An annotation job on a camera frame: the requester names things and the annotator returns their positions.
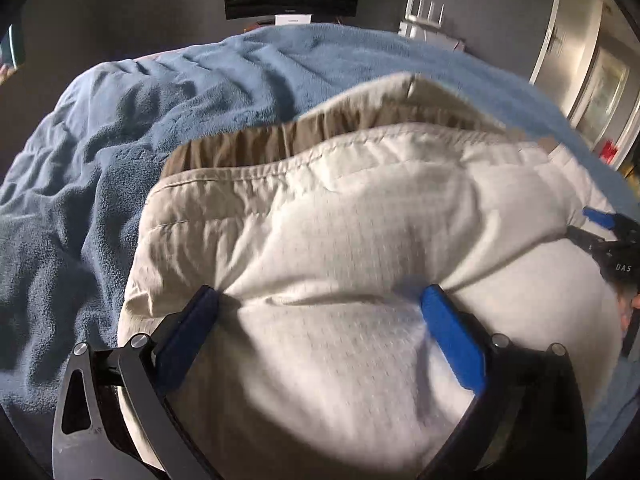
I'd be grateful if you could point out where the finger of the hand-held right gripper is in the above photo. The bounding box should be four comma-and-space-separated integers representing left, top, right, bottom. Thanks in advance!
582, 206, 640, 242
566, 224, 610, 262

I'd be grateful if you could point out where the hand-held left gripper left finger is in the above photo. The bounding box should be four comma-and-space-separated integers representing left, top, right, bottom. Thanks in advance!
51, 285, 223, 480

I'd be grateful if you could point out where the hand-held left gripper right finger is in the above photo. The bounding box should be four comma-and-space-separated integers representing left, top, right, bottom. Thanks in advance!
420, 284, 588, 480

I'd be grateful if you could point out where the cream hooded puffer jacket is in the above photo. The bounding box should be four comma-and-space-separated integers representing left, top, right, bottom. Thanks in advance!
119, 72, 621, 480

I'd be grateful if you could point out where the person's right hand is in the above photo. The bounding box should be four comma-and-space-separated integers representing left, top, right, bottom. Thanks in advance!
618, 286, 640, 346

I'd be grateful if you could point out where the white door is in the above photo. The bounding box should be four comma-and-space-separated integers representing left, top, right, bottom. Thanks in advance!
528, 0, 607, 92

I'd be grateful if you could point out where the blue fleece blanket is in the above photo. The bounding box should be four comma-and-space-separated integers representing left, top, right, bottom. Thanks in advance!
0, 22, 640, 480

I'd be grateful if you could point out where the white cabinet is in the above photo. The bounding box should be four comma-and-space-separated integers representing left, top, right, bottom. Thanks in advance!
398, 20, 466, 54

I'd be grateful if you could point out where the white router with antennas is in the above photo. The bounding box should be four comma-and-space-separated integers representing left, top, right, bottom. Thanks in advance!
403, 0, 445, 29

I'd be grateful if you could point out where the teal curtain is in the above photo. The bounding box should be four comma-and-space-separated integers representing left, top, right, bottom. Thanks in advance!
0, 24, 26, 69

